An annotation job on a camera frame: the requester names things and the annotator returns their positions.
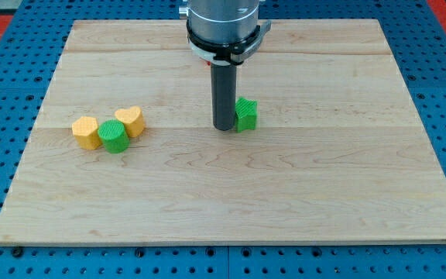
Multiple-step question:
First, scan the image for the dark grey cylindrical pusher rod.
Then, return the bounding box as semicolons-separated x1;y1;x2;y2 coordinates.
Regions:
211;64;237;131

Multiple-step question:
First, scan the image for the green cylinder block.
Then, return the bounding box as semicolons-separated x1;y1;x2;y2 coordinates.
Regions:
98;119;130;153

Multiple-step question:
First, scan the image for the yellow hexagon block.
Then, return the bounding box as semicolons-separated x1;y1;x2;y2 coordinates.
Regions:
71;116;101;150

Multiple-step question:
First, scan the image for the yellow heart block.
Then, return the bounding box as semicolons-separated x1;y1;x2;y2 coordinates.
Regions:
115;105;146;138

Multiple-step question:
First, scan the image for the green star block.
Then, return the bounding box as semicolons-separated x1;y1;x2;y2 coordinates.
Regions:
235;97;258;133

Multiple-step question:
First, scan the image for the light wooden board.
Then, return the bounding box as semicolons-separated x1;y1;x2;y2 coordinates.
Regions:
0;19;446;246

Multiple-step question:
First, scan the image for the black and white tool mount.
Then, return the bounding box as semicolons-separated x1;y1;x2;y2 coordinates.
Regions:
186;20;272;66

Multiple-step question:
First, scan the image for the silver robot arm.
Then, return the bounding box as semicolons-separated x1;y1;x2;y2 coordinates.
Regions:
178;0;271;131

